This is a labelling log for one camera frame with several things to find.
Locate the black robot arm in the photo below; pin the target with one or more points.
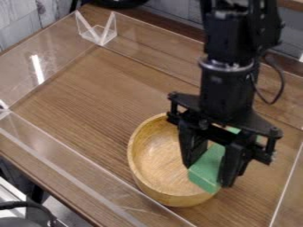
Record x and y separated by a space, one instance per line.
240 32

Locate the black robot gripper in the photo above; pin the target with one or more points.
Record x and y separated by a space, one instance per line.
223 106

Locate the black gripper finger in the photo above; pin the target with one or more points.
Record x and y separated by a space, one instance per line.
235 161

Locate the clear acrylic corner bracket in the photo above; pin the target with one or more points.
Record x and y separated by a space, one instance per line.
97 34

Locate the clear acrylic tray walls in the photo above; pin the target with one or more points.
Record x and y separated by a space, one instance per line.
83 129

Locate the brown wooden bowl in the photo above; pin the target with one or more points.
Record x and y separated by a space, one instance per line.
156 165

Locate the green rectangular block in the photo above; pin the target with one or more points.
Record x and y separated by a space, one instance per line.
203 173

